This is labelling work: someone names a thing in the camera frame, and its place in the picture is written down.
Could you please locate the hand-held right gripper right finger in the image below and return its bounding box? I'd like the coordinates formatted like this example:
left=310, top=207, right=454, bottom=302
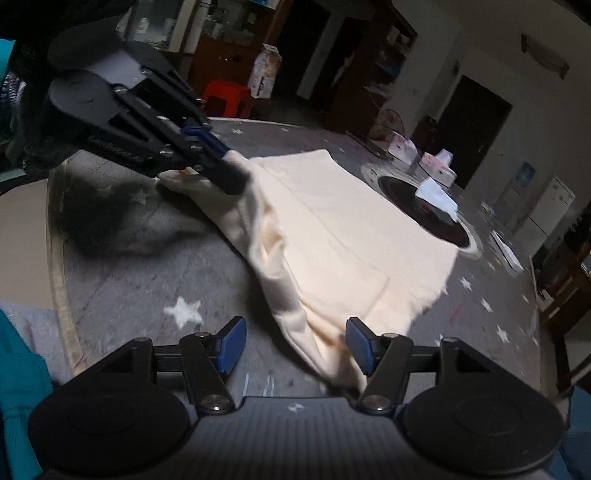
left=345, top=316, right=495, bottom=414

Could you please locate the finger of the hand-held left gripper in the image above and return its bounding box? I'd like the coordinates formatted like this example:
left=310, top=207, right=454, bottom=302
left=127, top=43, right=230, bottom=156
left=81, top=117, right=250, bottom=195

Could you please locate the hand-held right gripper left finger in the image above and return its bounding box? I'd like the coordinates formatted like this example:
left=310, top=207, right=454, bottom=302
left=95, top=316, right=247, bottom=414

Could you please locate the cream garment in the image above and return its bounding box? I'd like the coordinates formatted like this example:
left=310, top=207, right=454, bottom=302
left=157, top=148, right=459, bottom=387

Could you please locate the red plastic stool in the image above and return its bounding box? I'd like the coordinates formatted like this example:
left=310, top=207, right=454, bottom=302
left=202, top=79, right=254, bottom=117

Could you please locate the wooden glass cabinet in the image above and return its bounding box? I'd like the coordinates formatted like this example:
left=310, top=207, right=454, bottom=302
left=122, top=0, right=296, bottom=100

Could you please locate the white printed paper bag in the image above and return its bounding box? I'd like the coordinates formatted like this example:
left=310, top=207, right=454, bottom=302
left=248, top=44, right=283, bottom=100

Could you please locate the grey star-print tablecloth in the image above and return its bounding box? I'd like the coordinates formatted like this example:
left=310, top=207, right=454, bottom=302
left=46, top=115, right=546, bottom=398

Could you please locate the round built-in induction cooker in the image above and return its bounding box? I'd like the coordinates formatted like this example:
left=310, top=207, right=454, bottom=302
left=362, top=164, right=483, bottom=259

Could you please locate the white tissue paper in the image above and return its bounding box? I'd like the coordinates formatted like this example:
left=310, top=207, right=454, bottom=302
left=416, top=178, right=459, bottom=215

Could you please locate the white remote control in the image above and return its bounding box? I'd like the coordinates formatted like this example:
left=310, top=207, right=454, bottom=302
left=490, top=229, right=526, bottom=272

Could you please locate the black phone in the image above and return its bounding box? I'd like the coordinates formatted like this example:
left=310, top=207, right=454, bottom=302
left=345, top=131, right=394, bottom=161

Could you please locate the pink and white tissue box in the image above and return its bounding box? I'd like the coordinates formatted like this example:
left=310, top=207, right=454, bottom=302
left=418, top=148, right=458, bottom=188

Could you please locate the soft plastic tissue pack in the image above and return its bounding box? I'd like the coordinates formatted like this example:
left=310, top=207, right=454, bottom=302
left=388, top=131, right=419, bottom=162

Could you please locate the wooden arched shelf unit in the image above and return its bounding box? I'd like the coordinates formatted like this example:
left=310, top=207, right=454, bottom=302
left=272, top=0, right=419, bottom=139

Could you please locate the water dispenser with blue bottle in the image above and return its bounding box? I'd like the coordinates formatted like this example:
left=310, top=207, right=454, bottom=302
left=501, top=161, right=537, bottom=222

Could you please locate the wooden side table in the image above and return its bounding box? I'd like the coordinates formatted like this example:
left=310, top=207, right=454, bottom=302
left=536, top=237, right=591, bottom=393

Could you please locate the white fridge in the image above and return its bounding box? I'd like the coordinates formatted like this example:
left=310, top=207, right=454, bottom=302
left=526, top=175, right=577, bottom=259

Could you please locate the dark door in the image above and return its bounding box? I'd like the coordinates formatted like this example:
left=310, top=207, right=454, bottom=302
left=438, top=76, right=513, bottom=190

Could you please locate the grey wall panel box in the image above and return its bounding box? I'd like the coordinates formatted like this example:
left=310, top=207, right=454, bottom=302
left=521, top=34, right=571, bottom=77

